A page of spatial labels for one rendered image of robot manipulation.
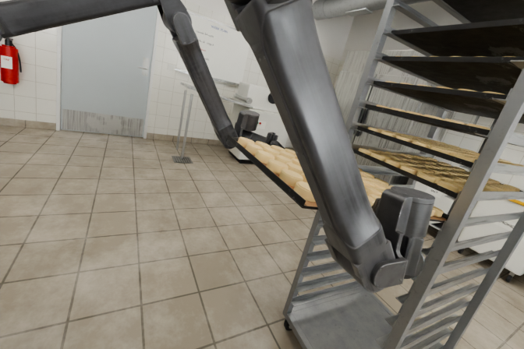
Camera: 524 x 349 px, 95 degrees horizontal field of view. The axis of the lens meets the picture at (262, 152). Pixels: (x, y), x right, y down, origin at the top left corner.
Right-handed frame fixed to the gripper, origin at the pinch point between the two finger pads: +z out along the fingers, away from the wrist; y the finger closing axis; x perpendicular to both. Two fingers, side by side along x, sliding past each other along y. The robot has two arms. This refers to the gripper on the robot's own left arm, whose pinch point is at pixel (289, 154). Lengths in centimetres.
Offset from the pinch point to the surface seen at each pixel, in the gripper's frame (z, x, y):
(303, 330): 32, -22, 82
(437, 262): 50, 9, 11
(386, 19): 14, -18, -56
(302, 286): 25, -28, 65
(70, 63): -326, -152, 20
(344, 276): 45, -48, 62
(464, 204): 48.5, 10.2, -6.2
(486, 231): 185, -200, 39
